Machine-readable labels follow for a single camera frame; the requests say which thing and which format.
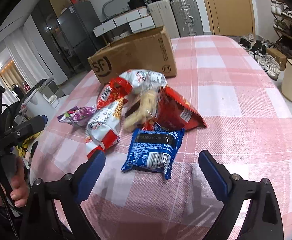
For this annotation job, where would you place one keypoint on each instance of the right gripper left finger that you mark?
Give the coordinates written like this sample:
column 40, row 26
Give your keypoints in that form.
column 41, row 221

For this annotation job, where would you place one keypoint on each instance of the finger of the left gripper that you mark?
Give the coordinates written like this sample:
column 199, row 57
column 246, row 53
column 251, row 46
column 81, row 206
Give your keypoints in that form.
column 27, row 129

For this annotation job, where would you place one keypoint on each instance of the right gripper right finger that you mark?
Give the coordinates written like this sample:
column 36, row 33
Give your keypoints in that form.
column 263, row 218

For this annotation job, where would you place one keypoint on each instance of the white red snack bag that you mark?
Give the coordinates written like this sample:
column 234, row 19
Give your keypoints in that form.
column 131, row 82
column 102, row 130

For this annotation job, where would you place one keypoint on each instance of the blue Oreo packet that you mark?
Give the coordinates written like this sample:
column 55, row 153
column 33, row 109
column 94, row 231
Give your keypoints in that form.
column 153, row 151

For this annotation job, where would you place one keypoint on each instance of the person's left hand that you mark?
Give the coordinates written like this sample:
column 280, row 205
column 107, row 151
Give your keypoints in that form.
column 20, row 190

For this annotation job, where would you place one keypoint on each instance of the white round appliance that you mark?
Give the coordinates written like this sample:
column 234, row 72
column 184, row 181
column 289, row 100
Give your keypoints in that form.
column 41, row 100

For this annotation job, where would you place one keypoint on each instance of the purple candy bag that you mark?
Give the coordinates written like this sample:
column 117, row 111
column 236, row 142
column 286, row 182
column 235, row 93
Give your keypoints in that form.
column 77, row 116

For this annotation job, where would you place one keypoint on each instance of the pink checkered tablecloth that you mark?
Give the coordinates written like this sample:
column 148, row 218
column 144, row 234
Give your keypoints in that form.
column 249, row 131

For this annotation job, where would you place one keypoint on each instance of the clear bread packet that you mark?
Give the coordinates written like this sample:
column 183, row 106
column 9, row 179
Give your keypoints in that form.
column 143, row 109

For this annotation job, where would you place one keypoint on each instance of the dark grey refrigerator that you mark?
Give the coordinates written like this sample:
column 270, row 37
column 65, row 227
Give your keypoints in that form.
column 77, row 23

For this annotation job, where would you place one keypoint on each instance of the black glass cabinet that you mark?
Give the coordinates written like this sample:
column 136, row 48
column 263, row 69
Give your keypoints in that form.
column 46, row 21

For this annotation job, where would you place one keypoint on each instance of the red chip bag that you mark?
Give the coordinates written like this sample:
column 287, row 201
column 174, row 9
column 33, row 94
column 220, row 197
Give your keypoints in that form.
column 174, row 112

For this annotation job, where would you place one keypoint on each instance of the brown cardboard box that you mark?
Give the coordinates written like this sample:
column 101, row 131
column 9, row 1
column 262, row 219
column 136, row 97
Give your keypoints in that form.
column 150, row 50

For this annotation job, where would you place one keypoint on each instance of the white drawer desk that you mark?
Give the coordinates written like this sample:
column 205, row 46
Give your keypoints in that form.
column 131, row 22

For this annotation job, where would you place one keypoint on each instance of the small cardboard box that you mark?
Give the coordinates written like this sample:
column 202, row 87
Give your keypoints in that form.
column 278, row 56

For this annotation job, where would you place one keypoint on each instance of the beige suitcase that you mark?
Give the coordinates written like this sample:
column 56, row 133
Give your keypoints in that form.
column 162, row 15

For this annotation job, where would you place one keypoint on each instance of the wooden shoe rack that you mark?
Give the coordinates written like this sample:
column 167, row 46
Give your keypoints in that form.
column 282, row 26

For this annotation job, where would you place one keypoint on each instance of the silver suitcase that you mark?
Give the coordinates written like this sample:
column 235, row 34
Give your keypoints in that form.
column 188, row 18

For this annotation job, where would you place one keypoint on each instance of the wooden door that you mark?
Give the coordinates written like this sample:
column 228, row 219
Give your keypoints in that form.
column 230, row 17

